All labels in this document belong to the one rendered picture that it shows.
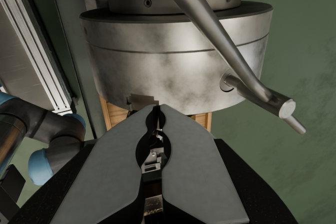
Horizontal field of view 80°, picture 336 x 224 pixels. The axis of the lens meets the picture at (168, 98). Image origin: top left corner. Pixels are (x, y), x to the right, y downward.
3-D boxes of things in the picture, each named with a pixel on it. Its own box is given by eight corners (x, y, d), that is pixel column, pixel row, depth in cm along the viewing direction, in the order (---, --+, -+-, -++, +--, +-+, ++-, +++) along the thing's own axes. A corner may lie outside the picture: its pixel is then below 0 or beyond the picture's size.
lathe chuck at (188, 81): (77, 26, 44) (102, 72, 19) (199, 12, 55) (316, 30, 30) (87, 65, 48) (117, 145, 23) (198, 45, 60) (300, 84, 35)
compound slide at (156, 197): (133, 188, 70) (135, 201, 66) (162, 181, 72) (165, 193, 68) (140, 222, 80) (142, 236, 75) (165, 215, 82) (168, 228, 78)
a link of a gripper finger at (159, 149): (176, 136, 50) (140, 143, 48) (175, 130, 49) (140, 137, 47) (182, 149, 46) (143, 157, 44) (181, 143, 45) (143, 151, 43)
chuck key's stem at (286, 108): (225, 70, 30) (299, 105, 20) (216, 82, 30) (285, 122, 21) (216, 62, 28) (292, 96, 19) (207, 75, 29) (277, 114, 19)
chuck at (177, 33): (72, 8, 42) (93, 33, 17) (199, -2, 54) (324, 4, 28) (77, 25, 44) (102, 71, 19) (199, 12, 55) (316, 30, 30)
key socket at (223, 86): (229, 69, 30) (243, 75, 28) (216, 87, 30) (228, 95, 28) (216, 57, 28) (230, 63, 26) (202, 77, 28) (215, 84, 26)
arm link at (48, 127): (53, 100, 53) (41, 124, 44) (92, 118, 59) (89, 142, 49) (39, 122, 55) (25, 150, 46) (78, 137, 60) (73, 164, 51)
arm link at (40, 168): (34, 140, 45) (20, 169, 38) (85, 131, 48) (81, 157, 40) (45, 165, 49) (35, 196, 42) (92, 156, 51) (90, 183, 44)
